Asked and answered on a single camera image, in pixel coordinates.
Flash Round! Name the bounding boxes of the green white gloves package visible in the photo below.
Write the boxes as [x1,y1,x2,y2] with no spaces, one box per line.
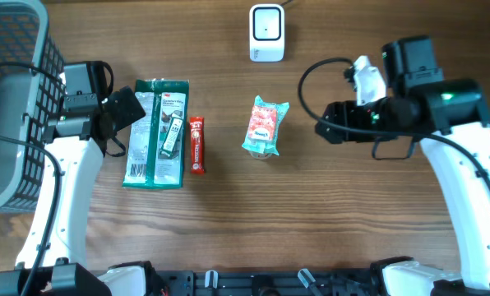
[122,79,189,189]

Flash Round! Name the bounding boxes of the red coffee stick sachet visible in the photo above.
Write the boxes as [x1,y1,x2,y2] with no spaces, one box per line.
[189,117,206,174]

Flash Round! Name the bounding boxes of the teal wet wipes pack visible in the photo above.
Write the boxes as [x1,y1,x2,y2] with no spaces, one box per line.
[242,95,290,155]

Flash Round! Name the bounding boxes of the red white tissue pack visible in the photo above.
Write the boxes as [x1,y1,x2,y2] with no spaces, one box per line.
[247,105,277,141]

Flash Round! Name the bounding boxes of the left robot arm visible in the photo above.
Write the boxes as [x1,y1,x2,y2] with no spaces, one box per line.
[0,61,159,295]

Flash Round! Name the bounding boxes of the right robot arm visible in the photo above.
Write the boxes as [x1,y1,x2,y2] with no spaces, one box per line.
[315,35,490,295]

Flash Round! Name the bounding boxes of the white barcode scanner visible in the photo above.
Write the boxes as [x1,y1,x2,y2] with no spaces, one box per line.
[249,3,285,62]

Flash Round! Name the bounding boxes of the grey plastic mesh basket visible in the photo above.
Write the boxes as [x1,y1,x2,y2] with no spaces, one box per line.
[0,0,65,213]

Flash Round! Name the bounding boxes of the black left camera cable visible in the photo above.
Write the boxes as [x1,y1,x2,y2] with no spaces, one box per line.
[0,61,65,296]

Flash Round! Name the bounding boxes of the black camera cable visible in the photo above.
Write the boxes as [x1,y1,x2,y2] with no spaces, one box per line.
[297,57,490,252]
[0,61,65,296]

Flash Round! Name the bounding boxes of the black right camera cable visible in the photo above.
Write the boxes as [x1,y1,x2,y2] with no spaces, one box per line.
[297,57,490,252]

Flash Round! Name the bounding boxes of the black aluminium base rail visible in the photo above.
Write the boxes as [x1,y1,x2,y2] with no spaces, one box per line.
[157,269,377,296]

